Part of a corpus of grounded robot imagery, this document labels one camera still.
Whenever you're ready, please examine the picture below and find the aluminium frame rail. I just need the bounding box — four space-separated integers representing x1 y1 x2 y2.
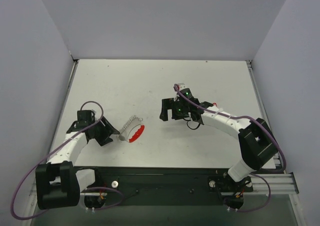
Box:
245 60 299 195

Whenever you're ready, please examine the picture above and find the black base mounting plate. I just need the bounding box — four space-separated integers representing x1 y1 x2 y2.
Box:
81 167 253 209

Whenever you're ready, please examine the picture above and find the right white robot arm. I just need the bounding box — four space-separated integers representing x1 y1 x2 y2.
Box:
159 84 279 183

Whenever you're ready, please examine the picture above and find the silver keyring with red tag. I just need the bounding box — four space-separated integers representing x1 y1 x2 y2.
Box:
118 115 145 143

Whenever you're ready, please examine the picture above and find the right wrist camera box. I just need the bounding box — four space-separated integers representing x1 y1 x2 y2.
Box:
176 83 187 91

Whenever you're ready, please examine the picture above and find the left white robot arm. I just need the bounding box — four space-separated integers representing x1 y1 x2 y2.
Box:
35 110 120 210

